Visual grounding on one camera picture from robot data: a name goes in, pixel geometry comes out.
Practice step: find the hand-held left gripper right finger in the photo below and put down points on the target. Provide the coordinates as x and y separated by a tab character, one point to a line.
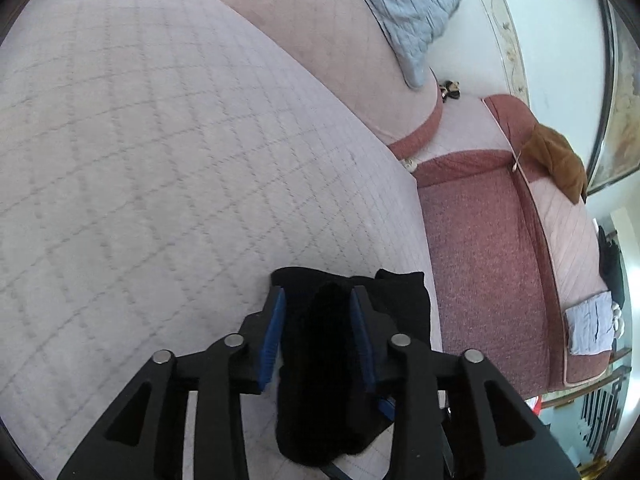
362	340

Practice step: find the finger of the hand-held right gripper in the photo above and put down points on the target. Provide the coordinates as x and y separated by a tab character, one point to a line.
386	407

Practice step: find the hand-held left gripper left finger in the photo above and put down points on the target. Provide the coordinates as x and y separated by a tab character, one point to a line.
272	340

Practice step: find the black pants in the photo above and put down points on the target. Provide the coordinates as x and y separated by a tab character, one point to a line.
320	360

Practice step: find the small red item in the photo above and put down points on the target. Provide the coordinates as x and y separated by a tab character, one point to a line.
535	404

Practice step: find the white tie knot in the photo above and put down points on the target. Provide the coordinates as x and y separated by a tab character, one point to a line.
410	164

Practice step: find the dark stair railing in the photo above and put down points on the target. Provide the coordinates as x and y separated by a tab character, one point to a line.
600	410

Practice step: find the pale quilted sofa seat cover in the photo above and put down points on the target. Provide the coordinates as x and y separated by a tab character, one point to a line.
150	160

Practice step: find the grey folded cloth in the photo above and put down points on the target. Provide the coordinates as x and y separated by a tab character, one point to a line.
590	325

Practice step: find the white lumpy cloth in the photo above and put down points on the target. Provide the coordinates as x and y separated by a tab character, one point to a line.
618	317

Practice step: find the black hanging garment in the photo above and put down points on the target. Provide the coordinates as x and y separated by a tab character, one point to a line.
610	265

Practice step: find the black and gold hair clip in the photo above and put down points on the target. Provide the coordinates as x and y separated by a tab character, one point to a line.
450	90

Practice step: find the brown cloth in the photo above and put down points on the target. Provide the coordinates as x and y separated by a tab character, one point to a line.
555	155

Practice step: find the pink quilted backrest cushion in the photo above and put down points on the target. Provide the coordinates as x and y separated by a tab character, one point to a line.
325	35

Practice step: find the grey quilted blanket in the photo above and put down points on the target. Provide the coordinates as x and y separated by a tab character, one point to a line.
415	10

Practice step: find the framed wall picture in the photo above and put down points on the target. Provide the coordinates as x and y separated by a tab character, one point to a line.
620	110

